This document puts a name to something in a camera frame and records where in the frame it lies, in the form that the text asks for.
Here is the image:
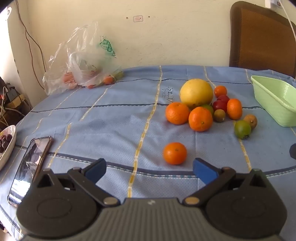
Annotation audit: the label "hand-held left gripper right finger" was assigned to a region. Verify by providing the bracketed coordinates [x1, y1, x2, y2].
[183, 158, 281, 206]

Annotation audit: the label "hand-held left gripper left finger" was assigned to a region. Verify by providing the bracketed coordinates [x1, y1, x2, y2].
[23, 158, 121, 207]

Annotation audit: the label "brown kiwi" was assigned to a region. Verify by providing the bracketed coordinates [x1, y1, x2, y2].
[243, 114, 258, 130]
[213, 109, 226, 123]

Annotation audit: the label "light green plastic basket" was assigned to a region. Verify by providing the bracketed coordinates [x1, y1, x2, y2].
[251, 75, 296, 127]

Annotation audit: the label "green round fruit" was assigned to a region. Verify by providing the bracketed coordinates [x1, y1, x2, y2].
[234, 120, 252, 140]
[201, 104, 214, 116]

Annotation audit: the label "large yellow grapefruit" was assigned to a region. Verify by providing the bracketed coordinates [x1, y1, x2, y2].
[180, 79, 213, 109]

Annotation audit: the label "blue striped tablecloth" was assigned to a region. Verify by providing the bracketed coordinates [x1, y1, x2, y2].
[0, 65, 296, 241]

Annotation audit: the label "smartphone with gold case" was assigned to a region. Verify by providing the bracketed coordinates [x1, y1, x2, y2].
[8, 136, 54, 207]

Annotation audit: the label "small orange mandarin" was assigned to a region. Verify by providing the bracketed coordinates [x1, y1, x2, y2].
[214, 85, 228, 98]

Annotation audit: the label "white plate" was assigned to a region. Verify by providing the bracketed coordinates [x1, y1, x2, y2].
[0, 125, 17, 171]

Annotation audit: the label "carrots in bag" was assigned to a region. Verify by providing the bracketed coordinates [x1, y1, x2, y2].
[63, 72, 77, 87]

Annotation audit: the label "dark red cherries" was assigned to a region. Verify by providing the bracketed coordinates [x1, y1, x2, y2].
[0, 134, 13, 153]

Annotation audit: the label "clear plastic bag green print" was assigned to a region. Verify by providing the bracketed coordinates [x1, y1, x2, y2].
[42, 22, 124, 95]

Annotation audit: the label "cluttered power adapters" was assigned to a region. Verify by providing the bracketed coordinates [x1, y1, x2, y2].
[0, 76, 31, 130]

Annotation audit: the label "brown chair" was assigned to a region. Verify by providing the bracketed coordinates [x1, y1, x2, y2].
[229, 1, 296, 78]

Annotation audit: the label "white charger cable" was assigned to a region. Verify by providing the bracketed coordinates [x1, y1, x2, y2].
[279, 0, 296, 43]

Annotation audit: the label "dark wall cable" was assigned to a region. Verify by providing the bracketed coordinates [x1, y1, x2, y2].
[16, 0, 47, 91]

